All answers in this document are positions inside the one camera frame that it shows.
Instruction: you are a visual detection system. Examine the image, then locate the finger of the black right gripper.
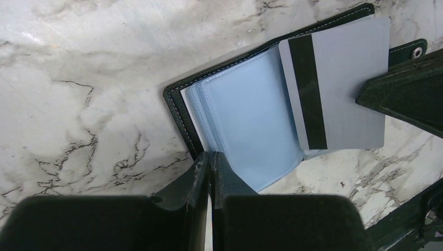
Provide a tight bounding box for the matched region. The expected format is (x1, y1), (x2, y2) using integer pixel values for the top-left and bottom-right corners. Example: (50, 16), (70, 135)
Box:
(355, 50), (442, 138)

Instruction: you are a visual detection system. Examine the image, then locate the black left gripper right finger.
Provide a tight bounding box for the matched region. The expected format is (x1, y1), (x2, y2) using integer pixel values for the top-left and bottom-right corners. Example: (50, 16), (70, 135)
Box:
(211, 152), (373, 250)

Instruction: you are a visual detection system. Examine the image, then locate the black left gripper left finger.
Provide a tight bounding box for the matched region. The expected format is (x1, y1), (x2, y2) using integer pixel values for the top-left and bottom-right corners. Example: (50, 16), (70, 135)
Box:
(1, 152), (209, 250)

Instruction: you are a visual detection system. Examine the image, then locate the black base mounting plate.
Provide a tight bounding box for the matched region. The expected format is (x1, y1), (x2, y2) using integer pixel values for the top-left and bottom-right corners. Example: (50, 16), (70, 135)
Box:
(366, 179), (442, 250)

